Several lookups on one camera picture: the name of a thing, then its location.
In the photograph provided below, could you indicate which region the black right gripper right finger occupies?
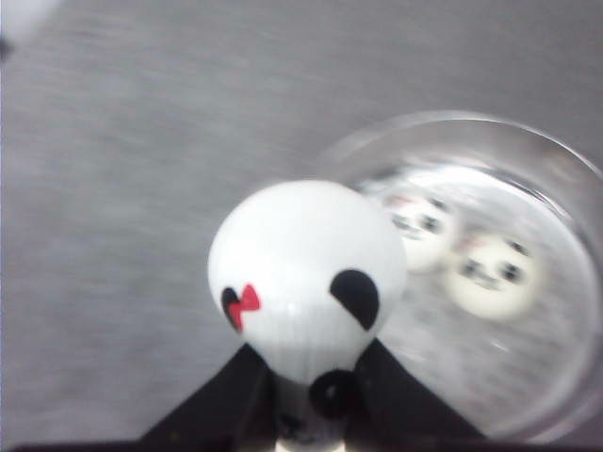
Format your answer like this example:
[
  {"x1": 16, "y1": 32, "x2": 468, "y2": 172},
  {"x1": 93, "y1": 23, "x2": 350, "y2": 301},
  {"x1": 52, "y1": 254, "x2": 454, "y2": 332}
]
[{"x1": 344, "y1": 339, "x2": 485, "y2": 443}]

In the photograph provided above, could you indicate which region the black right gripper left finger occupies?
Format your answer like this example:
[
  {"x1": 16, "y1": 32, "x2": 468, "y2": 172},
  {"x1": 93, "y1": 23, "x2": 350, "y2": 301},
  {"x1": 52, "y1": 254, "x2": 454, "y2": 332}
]
[{"x1": 141, "y1": 345, "x2": 278, "y2": 443}]

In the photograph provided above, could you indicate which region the panda bun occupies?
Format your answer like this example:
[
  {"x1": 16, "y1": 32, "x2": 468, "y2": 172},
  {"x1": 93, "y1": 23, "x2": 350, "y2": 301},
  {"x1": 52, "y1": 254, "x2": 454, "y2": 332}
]
[
  {"x1": 207, "y1": 180, "x2": 407, "y2": 451},
  {"x1": 443, "y1": 230, "x2": 546, "y2": 321}
]

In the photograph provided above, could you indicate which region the stainless steel steamer pot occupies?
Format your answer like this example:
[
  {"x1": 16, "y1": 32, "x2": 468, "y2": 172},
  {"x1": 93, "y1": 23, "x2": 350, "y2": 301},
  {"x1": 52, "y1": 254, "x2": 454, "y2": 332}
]
[{"x1": 317, "y1": 111, "x2": 602, "y2": 444}]

